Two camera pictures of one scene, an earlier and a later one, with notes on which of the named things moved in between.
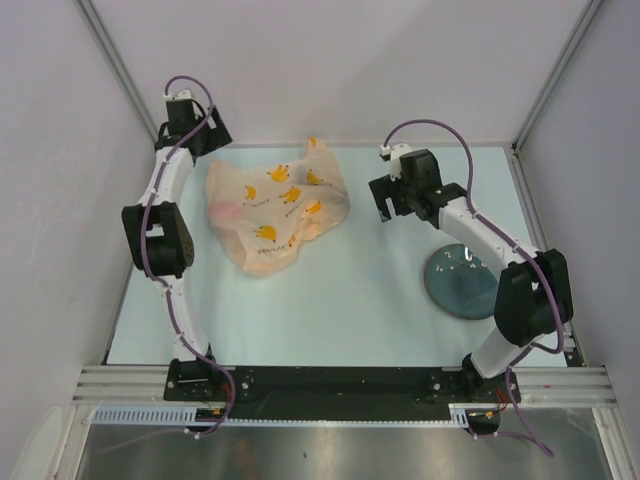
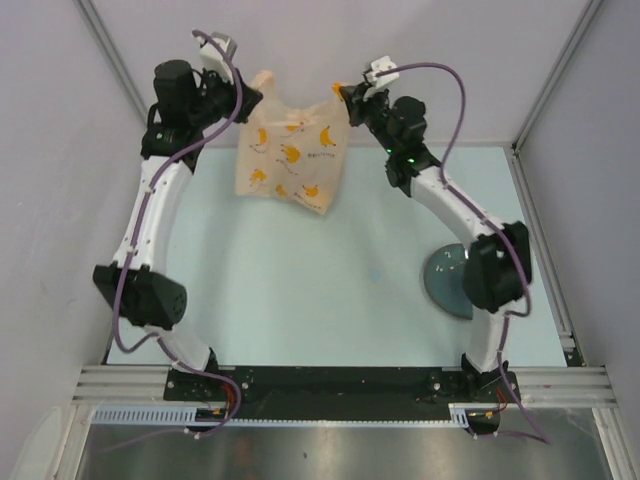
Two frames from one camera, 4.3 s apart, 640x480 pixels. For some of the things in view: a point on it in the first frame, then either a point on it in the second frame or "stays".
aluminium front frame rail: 539,384 stays
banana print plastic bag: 260,214 → 290,153
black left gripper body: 215,139 → 217,100
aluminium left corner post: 109,50 stays
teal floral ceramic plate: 459,284 stays
